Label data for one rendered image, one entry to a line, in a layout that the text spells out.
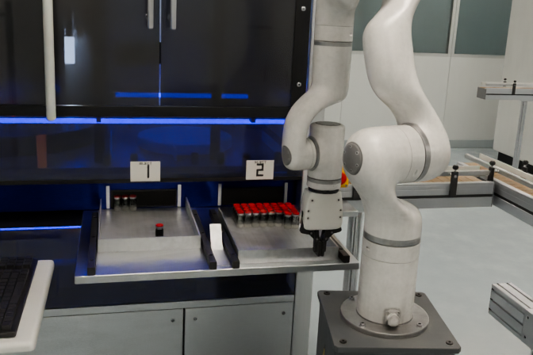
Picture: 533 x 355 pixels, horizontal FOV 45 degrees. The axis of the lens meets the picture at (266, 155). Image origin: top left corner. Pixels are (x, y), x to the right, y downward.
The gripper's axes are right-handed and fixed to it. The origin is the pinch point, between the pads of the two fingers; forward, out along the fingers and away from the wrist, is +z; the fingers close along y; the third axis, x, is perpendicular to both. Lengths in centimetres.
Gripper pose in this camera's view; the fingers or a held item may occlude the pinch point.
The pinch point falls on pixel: (319, 246)
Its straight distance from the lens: 163.6
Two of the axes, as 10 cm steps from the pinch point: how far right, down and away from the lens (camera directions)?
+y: -9.7, 0.1, -2.3
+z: -0.4, 9.7, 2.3
